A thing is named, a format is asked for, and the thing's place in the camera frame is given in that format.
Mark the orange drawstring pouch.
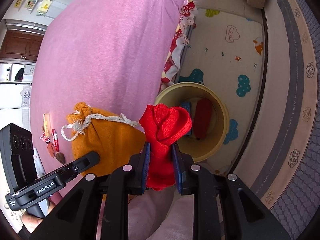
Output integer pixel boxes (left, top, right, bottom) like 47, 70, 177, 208
61, 102, 145, 177

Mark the red cloth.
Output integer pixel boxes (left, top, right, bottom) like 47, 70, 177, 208
139, 103, 192, 191

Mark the gold cardboard box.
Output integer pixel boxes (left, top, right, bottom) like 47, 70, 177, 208
43, 113, 52, 138

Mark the yellow trash bin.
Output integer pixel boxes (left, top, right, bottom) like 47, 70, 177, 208
155, 82, 229, 162

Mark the person's left hand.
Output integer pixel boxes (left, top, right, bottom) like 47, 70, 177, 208
21, 211, 43, 233

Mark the salmon pink cloth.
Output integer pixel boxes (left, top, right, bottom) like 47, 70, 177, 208
47, 142, 56, 158

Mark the red white chip bag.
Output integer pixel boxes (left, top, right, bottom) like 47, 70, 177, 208
40, 132, 50, 144

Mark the brown balled sock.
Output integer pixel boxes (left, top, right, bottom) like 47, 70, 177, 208
55, 152, 66, 165

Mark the red snack wrapper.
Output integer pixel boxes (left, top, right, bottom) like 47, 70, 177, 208
52, 129, 60, 153

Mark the white wardrobe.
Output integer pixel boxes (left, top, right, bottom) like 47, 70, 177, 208
0, 62, 35, 130

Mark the patterned floor rug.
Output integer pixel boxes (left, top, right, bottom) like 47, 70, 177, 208
232, 0, 319, 239

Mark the pink bed sheet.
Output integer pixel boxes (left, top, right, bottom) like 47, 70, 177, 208
30, 0, 184, 172

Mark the cartoon play mat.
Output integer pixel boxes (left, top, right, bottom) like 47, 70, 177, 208
179, 8, 264, 175

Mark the red patterned bed skirt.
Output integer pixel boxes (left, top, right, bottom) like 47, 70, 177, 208
159, 0, 199, 92

